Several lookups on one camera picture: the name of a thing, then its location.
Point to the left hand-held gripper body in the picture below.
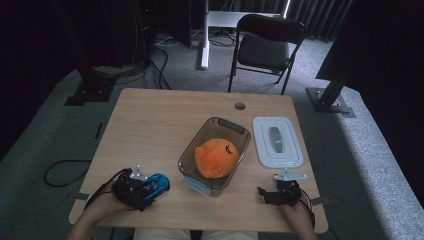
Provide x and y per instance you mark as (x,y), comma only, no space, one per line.
(128,190)

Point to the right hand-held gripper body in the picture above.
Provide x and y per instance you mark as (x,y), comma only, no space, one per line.
(288,191)

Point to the blue toy car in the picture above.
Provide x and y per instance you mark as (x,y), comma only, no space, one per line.
(158,185)

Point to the white container lid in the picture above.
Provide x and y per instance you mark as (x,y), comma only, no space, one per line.
(278,141)

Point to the orange plush toy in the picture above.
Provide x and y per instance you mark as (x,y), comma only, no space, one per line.
(216,158)

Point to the grey transparent storage container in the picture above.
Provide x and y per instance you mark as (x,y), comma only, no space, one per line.
(216,128)

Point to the person's right hand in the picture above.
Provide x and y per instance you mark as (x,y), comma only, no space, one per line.
(298,216)

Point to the person's left hand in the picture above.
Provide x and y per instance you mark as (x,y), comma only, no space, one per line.
(106,208)

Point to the grey tape piece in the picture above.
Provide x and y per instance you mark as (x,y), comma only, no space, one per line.
(320,200)
(82,196)

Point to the black tape strip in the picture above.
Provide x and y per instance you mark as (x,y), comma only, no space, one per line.
(99,130)

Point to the person's beige shorts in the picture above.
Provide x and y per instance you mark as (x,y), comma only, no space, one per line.
(206,235)

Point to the grey table grommet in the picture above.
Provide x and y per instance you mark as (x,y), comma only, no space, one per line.
(239,106)

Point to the black stand with grey base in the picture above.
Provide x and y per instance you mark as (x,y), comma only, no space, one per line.
(330,100)

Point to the black stand with square base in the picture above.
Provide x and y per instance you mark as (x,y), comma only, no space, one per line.
(91,90)

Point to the black folding chair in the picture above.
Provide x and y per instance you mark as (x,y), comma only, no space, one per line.
(265,50)

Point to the grey curtain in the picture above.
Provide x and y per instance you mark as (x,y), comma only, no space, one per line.
(313,16)

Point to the white desk frame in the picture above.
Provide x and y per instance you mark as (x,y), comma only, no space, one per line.
(213,20)

